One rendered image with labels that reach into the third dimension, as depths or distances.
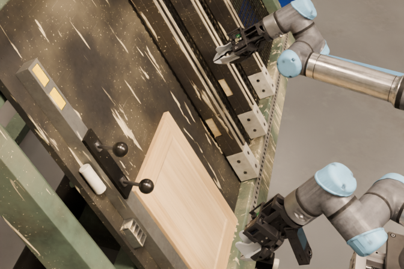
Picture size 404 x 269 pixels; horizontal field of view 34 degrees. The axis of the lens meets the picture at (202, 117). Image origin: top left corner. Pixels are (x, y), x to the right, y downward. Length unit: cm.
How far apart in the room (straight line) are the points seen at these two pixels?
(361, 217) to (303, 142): 281
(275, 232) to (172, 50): 91
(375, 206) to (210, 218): 84
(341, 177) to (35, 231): 66
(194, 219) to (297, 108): 249
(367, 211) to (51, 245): 68
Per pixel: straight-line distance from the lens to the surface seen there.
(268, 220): 148
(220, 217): 223
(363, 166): 416
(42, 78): 159
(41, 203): 146
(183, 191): 205
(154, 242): 181
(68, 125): 162
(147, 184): 161
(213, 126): 235
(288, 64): 192
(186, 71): 224
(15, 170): 142
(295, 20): 202
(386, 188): 149
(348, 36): 543
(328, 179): 137
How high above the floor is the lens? 256
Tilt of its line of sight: 38 degrees down
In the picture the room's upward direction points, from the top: 10 degrees clockwise
